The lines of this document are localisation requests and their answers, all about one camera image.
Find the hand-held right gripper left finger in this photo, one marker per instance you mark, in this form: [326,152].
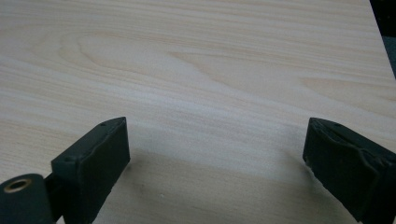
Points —
[91,174]

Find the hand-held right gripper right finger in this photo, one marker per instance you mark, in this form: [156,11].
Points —
[348,168]

